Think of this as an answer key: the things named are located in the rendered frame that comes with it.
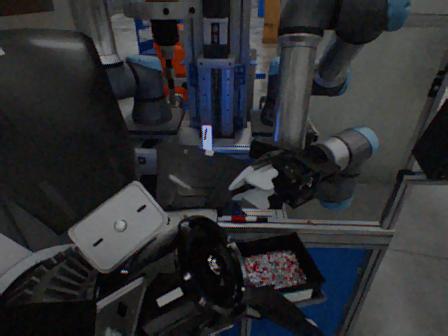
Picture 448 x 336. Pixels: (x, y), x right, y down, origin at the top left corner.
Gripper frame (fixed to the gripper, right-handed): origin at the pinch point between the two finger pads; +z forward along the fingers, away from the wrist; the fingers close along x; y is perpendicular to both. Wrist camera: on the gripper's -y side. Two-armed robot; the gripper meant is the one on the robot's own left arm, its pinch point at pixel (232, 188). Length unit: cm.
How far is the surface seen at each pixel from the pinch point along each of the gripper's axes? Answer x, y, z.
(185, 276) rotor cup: -9.1, 15.5, 17.4
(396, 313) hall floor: 116, 24, -101
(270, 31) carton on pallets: 157, -653, -628
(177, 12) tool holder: -28.2, 4.5, 11.6
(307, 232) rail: 35.0, -2.3, -33.5
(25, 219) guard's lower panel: 52, -72, 39
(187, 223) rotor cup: -9.6, 10.5, 14.4
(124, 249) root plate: -6.1, 7.4, 20.5
